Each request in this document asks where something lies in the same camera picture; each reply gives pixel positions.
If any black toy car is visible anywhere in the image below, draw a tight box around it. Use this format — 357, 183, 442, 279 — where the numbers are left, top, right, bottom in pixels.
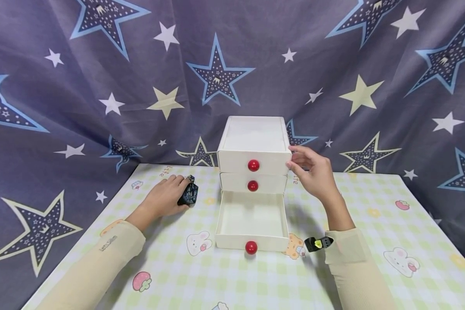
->
177, 175, 199, 206

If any person's left forearm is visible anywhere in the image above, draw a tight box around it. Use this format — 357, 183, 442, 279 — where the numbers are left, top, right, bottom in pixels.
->
35, 209, 155, 310

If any person's right forearm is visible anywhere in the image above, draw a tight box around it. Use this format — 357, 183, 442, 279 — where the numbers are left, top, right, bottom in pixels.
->
322, 189, 397, 310

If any black wrist band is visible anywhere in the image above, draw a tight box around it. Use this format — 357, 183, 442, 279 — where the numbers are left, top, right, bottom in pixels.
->
304, 236, 335, 253

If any white drawer cabinet frame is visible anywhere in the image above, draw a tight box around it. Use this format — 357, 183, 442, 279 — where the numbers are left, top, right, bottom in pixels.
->
217, 115, 292, 195

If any person's left hand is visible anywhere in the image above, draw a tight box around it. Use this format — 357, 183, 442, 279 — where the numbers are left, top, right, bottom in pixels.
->
140, 174, 194, 221

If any white drawer with red knob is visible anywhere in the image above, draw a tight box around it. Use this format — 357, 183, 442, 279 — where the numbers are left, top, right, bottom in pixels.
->
214, 190, 291, 255
217, 150, 290, 176
220, 173, 288, 194

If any person's right hand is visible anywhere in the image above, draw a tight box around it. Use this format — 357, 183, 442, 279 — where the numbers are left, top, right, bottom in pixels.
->
285, 145, 341, 205

